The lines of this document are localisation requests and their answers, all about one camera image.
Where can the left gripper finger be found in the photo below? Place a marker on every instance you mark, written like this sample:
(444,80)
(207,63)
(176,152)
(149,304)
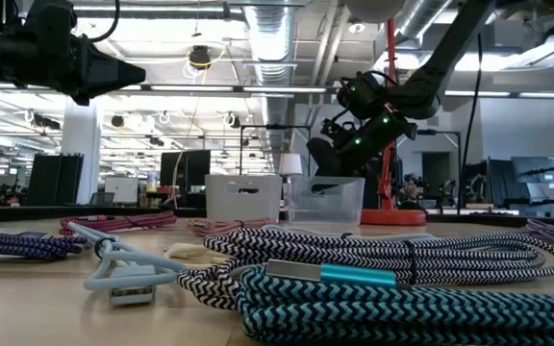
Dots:
(113,72)

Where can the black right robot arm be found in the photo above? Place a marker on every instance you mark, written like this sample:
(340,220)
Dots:
(445,53)

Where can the grey monitor on arm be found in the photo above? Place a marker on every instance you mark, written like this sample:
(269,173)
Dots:
(534,169)

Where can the white shade table lamp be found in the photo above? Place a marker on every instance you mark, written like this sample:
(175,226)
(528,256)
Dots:
(290,164)

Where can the clear plastic bin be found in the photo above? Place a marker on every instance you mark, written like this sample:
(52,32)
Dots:
(325,206)

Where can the red desk lamp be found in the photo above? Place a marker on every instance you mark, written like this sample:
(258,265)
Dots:
(392,217)

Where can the grey opaque plastic bin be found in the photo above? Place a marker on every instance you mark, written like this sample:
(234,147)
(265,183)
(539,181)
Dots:
(243,206)

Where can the white board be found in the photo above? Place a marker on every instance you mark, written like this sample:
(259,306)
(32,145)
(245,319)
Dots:
(122,190)

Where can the black partition panel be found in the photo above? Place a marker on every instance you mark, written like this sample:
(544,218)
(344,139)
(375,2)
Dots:
(53,180)

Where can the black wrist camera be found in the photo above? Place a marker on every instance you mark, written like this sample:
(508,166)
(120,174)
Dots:
(337,130)

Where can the silver ventilation duct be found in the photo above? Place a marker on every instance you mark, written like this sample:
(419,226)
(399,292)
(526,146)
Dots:
(272,38)

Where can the black aluminium table frame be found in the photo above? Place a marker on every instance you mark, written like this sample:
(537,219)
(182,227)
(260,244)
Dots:
(27,212)

